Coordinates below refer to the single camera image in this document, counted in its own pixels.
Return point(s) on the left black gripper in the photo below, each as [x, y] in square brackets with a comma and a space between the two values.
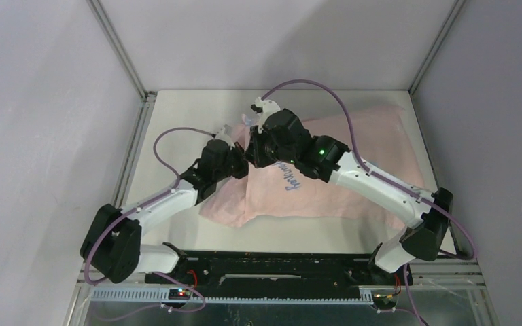
[238, 152]

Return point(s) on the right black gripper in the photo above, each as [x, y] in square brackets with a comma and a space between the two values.
[253, 151]

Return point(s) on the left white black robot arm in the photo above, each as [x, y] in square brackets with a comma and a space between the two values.
[113, 244]

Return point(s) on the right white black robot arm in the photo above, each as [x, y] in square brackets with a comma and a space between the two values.
[424, 213]

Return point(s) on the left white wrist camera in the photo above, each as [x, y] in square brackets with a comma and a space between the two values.
[224, 134]

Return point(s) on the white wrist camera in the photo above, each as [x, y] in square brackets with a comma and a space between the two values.
[224, 134]
[265, 108]

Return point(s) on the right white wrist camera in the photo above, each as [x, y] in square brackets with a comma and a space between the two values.
[265, 108]

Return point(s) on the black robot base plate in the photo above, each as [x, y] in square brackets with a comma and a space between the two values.
[299, 275]

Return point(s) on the grey slotted cable duct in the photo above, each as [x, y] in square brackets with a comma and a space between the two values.
[173, 295]

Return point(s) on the left aluminium frame post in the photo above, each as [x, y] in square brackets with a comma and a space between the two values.
[101, 15]

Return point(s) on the aluminium frame post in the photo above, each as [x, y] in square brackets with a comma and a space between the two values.
[436, 45]
[101, 15]

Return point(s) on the right aluminium frame post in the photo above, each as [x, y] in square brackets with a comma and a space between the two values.
[436, 45]

